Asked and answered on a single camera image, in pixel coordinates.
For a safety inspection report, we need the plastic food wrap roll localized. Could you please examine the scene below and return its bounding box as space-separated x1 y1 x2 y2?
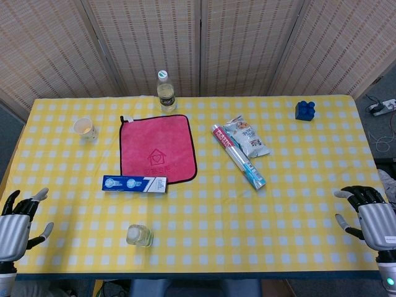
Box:
211 124 267 191

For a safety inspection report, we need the pink towel with black trim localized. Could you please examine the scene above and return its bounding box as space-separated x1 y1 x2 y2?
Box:
119 114 198 186

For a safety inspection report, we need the grey crumpled cloth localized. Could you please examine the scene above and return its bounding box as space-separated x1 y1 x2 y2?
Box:
377 168 396 204

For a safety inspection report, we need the white cable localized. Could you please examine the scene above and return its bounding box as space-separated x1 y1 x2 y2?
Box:
368 132 396 153

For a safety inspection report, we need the white blue snack bag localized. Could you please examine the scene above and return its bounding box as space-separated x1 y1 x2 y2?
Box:
222 115 272 159

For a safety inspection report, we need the beige woven folding screen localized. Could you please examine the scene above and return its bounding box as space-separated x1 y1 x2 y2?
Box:
0 0 396 120

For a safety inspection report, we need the white power strip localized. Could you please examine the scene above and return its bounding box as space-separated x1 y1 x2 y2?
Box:
367 98 396 117

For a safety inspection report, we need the blue building block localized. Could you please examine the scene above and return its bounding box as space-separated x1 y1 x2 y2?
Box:
295 100 316 121

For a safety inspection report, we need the blue toothpaste box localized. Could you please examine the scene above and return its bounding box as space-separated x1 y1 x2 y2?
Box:
102 174 168 193

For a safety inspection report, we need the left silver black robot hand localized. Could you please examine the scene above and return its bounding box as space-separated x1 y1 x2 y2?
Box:
0 187 54 264

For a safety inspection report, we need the white paper cup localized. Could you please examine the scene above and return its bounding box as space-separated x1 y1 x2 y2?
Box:
72 117 98 142

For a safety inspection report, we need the tall clear water bottle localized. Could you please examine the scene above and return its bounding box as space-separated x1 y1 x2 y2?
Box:
156 70 178 113

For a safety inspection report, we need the short clear bottle white cap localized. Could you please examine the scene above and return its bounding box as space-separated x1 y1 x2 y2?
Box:
126 224 155 248

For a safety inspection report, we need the yellow white checkered tablecloth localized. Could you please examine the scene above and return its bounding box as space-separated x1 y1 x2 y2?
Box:
0 95 386 275

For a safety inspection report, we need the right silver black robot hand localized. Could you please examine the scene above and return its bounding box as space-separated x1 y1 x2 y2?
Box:
334 185 396 252

